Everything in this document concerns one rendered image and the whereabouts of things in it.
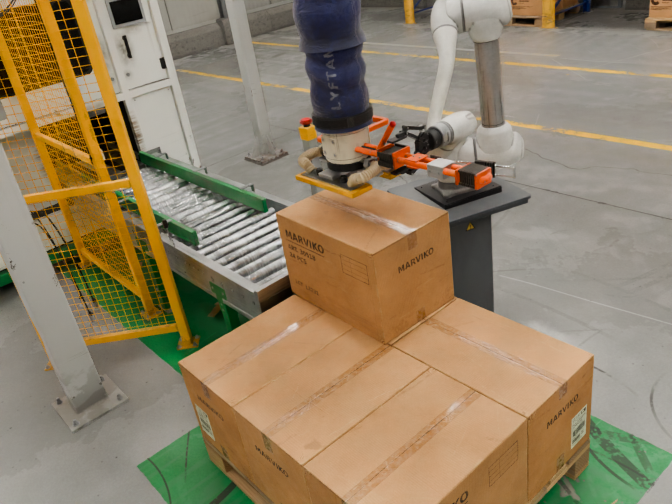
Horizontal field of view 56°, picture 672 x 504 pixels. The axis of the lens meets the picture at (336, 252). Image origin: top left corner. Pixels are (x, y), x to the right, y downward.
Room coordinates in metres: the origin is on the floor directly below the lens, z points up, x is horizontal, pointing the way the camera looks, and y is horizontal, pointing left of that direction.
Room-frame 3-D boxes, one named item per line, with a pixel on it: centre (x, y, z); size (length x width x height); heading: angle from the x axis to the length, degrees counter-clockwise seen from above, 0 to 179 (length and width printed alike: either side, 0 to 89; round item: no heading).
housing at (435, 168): (1.92, -0.38, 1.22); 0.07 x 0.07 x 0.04; 36
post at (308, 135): (3.35, 0.04, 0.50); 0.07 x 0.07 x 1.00; 37
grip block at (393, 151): (2.09, -0.26, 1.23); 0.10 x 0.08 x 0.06; 126
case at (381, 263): (2.29, -0.11, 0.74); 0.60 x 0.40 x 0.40; 36
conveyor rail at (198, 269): (3.33, 1.06, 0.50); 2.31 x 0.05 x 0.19; 37
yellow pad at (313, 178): (2.24, -0.03, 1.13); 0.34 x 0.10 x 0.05; 36
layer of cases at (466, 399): (1.87, -0.07, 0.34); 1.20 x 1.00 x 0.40; 37
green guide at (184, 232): (3.65, 1.23, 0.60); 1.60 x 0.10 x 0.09; 37
